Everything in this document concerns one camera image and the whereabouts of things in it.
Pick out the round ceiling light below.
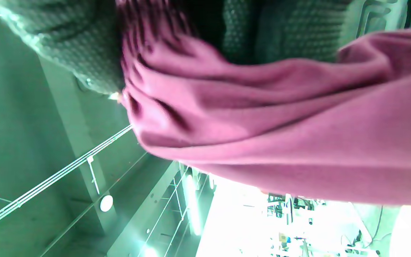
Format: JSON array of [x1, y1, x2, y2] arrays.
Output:
[[100, 195, 114, 212]]

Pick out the long ceiling light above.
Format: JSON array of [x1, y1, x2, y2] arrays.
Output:
[[184, 174, 202, 237]]

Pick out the maroon shorts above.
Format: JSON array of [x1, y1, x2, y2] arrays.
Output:
[[118, 0, 411, 207]]

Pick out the person's right hand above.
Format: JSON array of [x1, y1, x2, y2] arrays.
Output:
[[0, 0, 352, 95]]

